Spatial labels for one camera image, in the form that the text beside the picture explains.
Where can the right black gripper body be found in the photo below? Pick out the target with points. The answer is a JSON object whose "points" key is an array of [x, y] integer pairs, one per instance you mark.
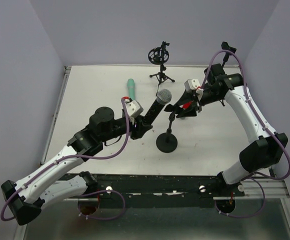
{"points": [[196, 102]]}

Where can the mint green microphone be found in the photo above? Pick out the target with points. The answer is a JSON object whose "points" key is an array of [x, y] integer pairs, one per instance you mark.
{"points": [[131, 88]]}

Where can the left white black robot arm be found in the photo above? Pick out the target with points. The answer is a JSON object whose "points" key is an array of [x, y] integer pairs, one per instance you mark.
{"points": [[104, 138]]}

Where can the tall black round-base stand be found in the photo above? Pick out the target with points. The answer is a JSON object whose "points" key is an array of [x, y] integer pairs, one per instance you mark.
{"points": [[227, 47]]}

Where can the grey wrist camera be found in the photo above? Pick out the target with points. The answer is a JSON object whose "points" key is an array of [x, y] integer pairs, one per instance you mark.
{"points": [[193, 86], [133, 107]]}

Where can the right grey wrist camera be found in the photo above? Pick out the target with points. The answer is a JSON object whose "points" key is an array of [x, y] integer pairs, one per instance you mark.
{"points": [[193, 86]]}

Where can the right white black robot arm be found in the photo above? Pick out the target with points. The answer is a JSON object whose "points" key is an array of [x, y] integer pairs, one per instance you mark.
{"points": [[266, 145]]}

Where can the black microphone silver grille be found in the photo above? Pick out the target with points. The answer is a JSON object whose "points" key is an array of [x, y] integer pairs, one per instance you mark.
{"points": [[163, 97]]}

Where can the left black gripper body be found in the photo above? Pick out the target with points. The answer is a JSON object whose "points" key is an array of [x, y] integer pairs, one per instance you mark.
{"points": [[139, 127]]}

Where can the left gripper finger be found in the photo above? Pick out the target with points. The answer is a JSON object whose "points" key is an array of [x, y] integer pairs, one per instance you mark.
{"points": [[141, 130], [142, 121]]}

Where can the short black round-base stand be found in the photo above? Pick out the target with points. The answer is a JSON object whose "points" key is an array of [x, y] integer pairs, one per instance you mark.
{"points": [[166, 142]]}

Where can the black mounting base plate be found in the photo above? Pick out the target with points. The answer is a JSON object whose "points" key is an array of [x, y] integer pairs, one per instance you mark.
{"points": [[157, 191]]}

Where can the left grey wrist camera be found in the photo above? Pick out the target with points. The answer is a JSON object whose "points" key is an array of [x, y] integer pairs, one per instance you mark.
{"points": [[133, 107]]}

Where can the black tripod shock mount stand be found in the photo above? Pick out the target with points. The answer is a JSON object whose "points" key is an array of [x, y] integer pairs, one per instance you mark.
{"points": [[159, 56]]}

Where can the red microphone grey grille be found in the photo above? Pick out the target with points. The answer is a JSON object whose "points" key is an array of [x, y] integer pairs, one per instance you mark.
{"points": [[187, 105]]}

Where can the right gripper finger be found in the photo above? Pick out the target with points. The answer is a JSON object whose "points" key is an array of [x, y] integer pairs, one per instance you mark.
{"points": [[186, 112], [185, 98]]}

